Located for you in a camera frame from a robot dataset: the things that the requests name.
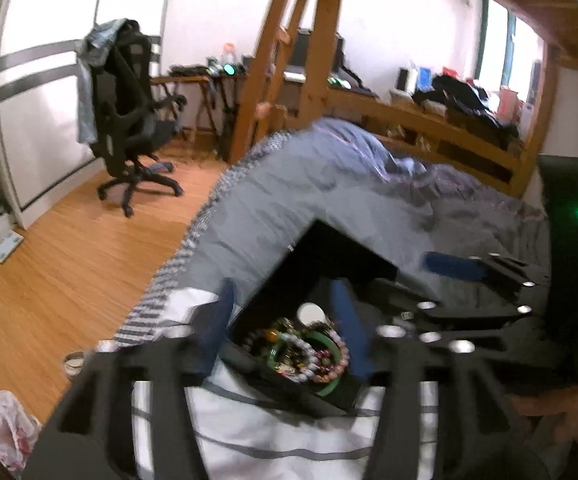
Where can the black office chair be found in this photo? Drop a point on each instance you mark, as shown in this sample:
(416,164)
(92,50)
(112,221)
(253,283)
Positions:
(130,131)

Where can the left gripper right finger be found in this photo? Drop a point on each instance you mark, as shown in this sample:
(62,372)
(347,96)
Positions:
(443,414)

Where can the white sliding wardrobe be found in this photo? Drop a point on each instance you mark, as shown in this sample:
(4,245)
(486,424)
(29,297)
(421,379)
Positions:
(39,147)

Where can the white grey striped sheet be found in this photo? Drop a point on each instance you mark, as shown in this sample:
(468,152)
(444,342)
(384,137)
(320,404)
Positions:
(242,434)

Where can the white bead bracelet amber bead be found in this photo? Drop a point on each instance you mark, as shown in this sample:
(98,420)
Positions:
(293,357)

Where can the white pink plastic bag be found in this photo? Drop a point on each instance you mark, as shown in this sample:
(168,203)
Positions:
(19,432)

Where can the green jade bangle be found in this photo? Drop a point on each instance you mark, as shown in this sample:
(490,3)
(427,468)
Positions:
(334,357)

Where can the small round tin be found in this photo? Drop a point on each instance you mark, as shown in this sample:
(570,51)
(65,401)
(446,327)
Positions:
(73,364)

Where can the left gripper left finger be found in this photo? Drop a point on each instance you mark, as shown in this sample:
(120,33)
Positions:
(126,416)

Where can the grey blue duvet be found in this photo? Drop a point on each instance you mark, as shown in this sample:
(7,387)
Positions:
(398,207)

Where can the pile of black clothes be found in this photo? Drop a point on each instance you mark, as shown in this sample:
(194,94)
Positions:
(465,109)

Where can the wooden bunk bed frame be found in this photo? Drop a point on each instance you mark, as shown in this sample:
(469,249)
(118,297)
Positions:
(555,21)

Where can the white bathroom scale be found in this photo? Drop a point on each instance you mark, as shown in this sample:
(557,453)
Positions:
(9,243)

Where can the right hand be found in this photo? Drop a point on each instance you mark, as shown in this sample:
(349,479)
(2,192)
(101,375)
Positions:
(563,403)

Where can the wooden folding table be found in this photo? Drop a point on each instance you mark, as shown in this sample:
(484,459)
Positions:
(194,111)

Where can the denim jacket on chair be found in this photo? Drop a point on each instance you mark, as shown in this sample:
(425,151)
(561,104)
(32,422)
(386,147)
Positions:
(91,54)

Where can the black jewelry box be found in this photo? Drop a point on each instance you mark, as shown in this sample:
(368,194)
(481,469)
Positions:
(326,278)

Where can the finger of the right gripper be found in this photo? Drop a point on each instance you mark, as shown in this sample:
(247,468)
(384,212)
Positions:
(463,269)

